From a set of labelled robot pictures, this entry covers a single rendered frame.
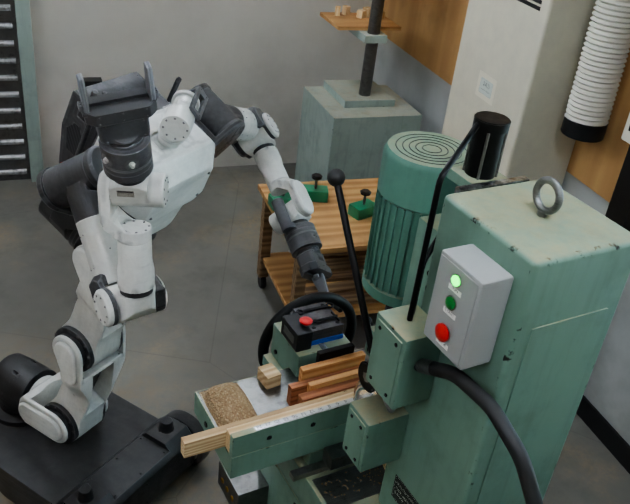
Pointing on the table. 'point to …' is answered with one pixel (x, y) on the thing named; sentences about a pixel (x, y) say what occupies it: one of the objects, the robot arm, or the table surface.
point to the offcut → (269, 376)
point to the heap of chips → (227, 403)
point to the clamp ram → (334, 351)
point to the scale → (303, 414)
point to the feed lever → (354, 274)
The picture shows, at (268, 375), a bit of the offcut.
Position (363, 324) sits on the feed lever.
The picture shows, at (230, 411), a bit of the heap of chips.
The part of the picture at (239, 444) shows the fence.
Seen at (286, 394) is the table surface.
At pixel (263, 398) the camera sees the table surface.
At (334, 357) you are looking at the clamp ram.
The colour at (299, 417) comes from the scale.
